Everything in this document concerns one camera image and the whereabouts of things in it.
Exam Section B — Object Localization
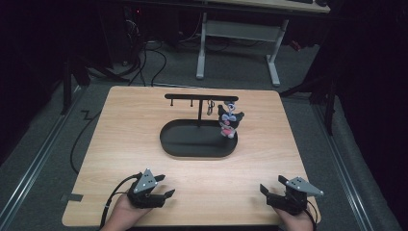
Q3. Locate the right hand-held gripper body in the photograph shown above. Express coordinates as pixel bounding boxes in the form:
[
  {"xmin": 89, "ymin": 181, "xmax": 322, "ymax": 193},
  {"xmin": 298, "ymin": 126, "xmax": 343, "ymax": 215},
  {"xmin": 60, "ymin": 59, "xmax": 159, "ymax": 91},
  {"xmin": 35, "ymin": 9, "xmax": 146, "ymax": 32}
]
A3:
[{"xmin": 266, "ymin": 176, "xmax": 324, "ymax": 216}]

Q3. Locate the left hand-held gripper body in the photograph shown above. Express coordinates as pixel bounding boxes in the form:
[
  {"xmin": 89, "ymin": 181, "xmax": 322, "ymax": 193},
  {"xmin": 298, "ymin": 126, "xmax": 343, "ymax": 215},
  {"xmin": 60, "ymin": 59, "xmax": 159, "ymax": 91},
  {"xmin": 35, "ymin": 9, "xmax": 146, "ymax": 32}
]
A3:
[{"xmin": 127, "ymin": 167, "xmax": 167, "ymax": 210}]

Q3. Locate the black key rack with tray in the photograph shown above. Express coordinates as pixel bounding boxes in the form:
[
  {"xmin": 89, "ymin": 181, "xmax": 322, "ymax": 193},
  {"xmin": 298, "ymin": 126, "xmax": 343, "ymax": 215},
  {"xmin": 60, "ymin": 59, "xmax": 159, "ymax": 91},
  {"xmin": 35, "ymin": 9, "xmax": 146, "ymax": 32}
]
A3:
[{"xmin": 159, "ymin": 93, "xmax": 240, "ymax": 159}]

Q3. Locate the black and white plush keychain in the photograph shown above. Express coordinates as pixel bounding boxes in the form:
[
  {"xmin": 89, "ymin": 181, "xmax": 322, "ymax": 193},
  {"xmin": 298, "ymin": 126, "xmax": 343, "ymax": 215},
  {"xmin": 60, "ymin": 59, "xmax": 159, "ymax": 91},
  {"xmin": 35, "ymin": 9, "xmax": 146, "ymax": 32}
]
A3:
[{"xmin": 217, "ymin": 103, "xmax": 245, "ymax": 140}]

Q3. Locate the person's right hand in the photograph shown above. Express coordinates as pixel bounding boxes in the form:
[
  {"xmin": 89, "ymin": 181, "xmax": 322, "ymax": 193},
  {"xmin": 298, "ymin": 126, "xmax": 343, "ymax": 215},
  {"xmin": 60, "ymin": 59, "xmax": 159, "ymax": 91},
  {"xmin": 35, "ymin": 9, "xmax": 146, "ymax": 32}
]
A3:
[{"xmin": 272, "ymin": 206, "xmax": 315, "ymax": 231}]

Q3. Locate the person's left hand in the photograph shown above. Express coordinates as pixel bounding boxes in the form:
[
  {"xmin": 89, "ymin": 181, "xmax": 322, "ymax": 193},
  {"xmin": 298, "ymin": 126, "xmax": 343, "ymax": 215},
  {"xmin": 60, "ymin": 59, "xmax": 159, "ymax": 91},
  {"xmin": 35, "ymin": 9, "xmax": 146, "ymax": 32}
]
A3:
[{"xmin": 100, "ymin": 195, "xmax": 152, "ymax": 231}]

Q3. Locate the grey tape strip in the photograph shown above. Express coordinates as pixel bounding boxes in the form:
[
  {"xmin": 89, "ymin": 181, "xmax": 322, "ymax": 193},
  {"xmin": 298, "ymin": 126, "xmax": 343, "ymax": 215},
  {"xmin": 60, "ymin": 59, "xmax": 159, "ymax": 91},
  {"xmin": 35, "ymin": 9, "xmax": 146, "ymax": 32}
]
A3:
[{"xmin": 61, "ymin": 192, "xmax": 84, "ymax": 203}]

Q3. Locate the black stand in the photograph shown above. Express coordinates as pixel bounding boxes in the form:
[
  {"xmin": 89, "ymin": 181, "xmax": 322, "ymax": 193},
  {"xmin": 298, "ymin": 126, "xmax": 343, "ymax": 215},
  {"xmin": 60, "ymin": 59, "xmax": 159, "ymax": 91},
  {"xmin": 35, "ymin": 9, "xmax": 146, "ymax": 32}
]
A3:
[
  {"xmin": 60, "ymin": 54, "xmax": 129, "ymax": 116},
  {"xmin": 278, "ymin": 75, "xmax": 339, "ymax": 137}
]

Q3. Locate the dark computer tower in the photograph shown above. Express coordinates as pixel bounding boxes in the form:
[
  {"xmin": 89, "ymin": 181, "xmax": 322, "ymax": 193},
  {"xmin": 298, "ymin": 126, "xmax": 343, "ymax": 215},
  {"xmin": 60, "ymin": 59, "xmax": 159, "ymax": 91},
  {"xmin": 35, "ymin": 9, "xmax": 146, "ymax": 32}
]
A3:
[{"xmin": 121, "ymin": 6, "xmax": 147, "ymax": 66}]

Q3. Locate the white-legged desk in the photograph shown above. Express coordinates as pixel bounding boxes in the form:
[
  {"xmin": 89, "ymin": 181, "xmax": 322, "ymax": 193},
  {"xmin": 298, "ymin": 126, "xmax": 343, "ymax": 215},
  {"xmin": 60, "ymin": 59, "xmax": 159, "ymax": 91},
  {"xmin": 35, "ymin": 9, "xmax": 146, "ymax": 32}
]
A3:
[{"xmin": 195, "ymin": 0, "xmax": 331, "ymax": 88}]

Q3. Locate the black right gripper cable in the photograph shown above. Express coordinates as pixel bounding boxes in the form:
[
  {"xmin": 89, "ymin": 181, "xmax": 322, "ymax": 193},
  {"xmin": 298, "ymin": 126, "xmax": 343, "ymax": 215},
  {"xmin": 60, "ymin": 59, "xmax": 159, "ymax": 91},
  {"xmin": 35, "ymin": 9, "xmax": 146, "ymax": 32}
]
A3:
[{"xmin": 302, "ymin": 198, "xmax": 319, "ymax": 226}]

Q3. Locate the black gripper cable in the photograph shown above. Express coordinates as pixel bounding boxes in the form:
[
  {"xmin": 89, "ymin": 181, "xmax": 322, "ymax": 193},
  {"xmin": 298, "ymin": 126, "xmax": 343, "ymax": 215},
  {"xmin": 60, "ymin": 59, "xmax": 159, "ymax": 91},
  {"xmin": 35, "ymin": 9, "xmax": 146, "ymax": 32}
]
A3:
[
  {"xmin": 302, "ymin": 198, "xmax": 319, "ymax": 226},
  {"xmin": 99, "ymin": 172, "xmax": 142, "ymax": 229}
]

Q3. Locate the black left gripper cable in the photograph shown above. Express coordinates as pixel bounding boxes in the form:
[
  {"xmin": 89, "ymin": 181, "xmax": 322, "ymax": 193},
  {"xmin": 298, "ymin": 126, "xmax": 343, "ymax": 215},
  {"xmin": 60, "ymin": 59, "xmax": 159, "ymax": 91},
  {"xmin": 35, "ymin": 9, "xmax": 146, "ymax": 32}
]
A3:
[{"xmin": 99, "ymin": 172, "xmax": 142, "ymax": 229}]

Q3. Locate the metal floor rail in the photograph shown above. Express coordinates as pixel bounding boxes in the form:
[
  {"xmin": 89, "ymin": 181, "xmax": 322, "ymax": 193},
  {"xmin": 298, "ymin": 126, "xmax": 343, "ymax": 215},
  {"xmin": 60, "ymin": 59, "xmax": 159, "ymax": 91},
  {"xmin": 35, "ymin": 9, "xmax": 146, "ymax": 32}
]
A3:
[
  {"xmin": 312, "ymin": 104, "xmax": 376, "ymax": 231},
  {"xmin": 0, "ymin": 86, "xmax": 83, "ymax": 227}
]

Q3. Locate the thin black floor cable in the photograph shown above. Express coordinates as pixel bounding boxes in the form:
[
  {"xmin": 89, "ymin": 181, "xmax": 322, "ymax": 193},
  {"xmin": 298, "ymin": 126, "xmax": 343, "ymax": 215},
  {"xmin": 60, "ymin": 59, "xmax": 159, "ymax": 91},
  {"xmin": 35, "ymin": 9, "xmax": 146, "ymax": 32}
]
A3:
[{"xmin": 69, "ymin": 110, "xmax": 102, "ymax": 175}]

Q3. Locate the bundle of black floor cables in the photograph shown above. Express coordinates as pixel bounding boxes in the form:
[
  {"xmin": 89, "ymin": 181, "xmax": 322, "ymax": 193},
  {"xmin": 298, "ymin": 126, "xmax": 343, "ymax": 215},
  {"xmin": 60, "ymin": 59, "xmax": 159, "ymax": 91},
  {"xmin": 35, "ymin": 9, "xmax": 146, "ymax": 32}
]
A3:
[{"xmin": 126, "ymin": 18, "xmax": 168, "ymax": 88}]

